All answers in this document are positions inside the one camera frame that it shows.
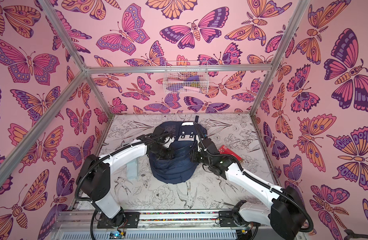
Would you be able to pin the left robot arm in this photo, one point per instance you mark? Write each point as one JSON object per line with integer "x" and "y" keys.
{"x": 94, "y": 181}

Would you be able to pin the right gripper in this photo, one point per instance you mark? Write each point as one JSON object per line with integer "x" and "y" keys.
{"x": 199, "y": 149}

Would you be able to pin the white wire basket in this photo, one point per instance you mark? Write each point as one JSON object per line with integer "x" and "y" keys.
{"x": 186, "y": 77}

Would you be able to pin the navy blue backpack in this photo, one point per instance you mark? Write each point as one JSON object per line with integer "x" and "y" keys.
{"x": 181, "y": 139}

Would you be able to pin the red notebook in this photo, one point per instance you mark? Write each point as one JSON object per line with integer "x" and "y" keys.
{"x": 225, "y": 150}

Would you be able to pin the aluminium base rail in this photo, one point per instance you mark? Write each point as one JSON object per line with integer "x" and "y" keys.
{"x": 160, "y": 225}

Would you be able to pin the green circuit board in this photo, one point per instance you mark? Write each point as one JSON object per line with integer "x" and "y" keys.
{"x": 117, "y": 235}

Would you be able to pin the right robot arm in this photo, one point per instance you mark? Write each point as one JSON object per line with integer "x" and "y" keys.
{"x": 283, "y": 208}

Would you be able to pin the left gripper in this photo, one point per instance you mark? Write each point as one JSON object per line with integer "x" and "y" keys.
{"x": 170, "y": 156}

